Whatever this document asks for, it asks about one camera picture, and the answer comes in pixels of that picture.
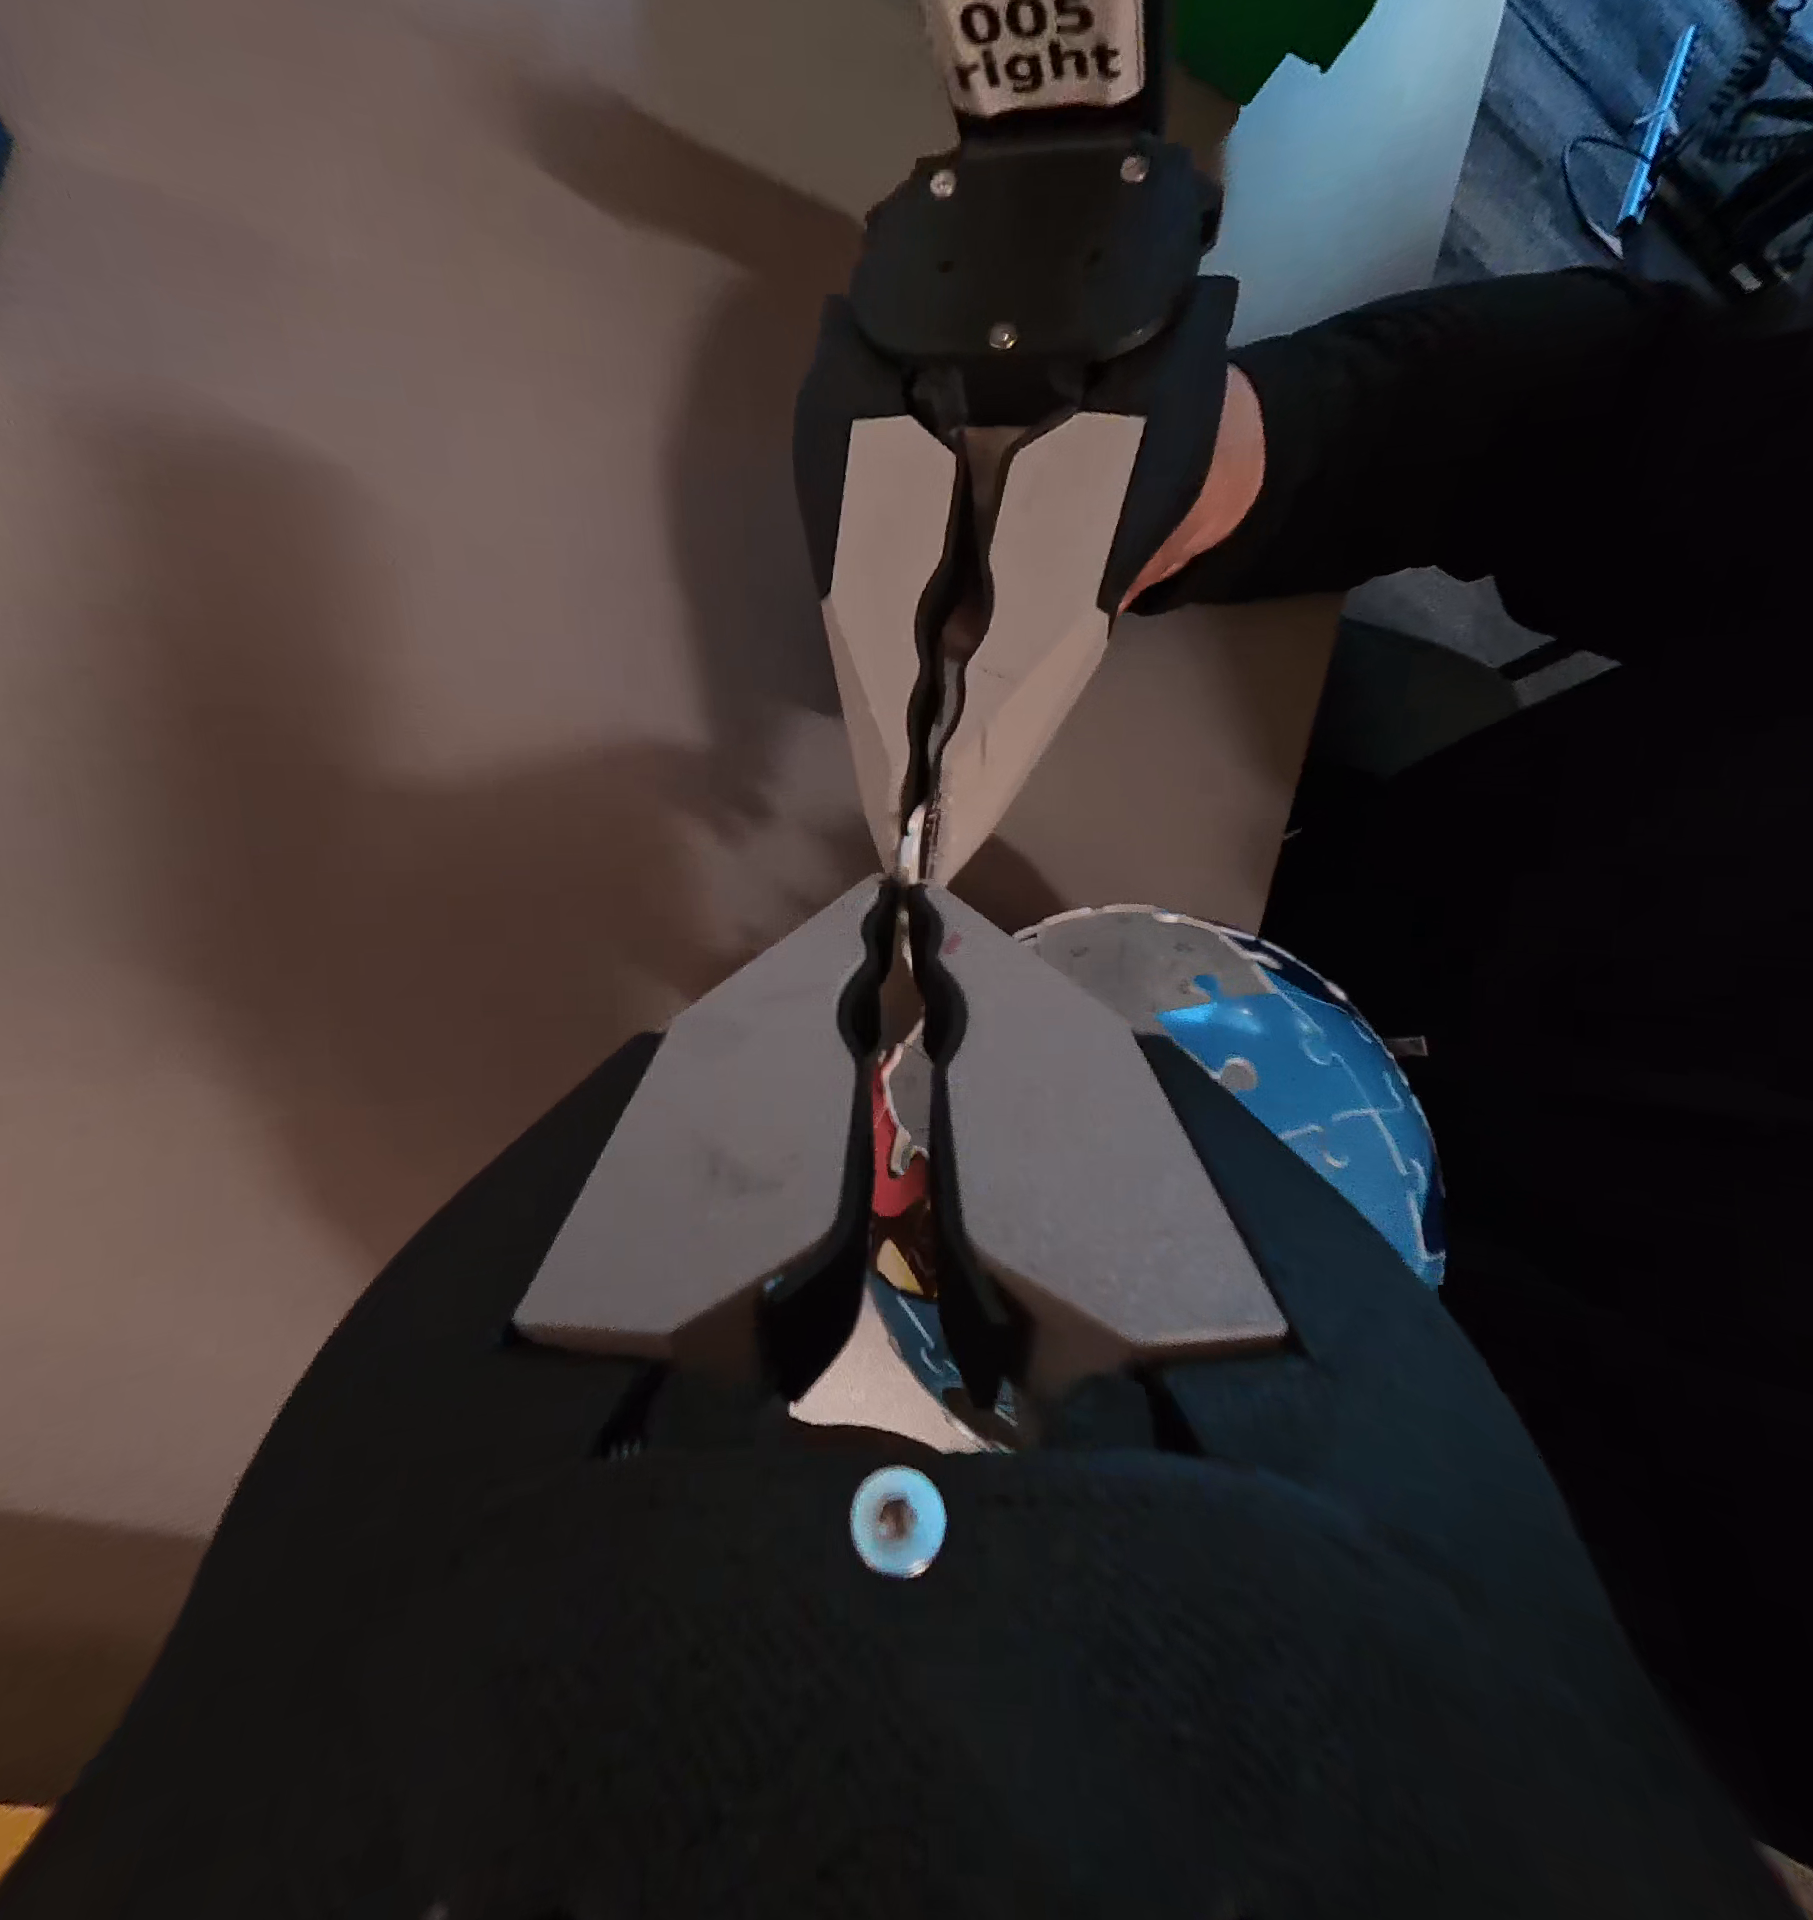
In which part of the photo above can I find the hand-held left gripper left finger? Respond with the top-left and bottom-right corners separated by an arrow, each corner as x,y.
512,875 -> 908,1404

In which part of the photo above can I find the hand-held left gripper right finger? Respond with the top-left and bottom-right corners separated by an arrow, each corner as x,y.
907,881 -> 1292,1411

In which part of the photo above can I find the grey fabric chair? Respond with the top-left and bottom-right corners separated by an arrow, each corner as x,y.
1298,569 -> 1621,786

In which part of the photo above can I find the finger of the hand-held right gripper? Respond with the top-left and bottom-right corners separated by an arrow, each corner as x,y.
820,411 -> 987,869
925,408 -> 1145,883

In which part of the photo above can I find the blue puzzle ball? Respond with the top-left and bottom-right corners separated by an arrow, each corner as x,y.
789,899 -> 1449,1459

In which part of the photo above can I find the person's right hand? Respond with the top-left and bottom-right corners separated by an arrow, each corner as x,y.
1124,364 -> 1272,614

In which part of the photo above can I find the person's right forearm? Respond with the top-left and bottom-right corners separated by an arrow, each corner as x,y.
1148,269 -> 1813,631

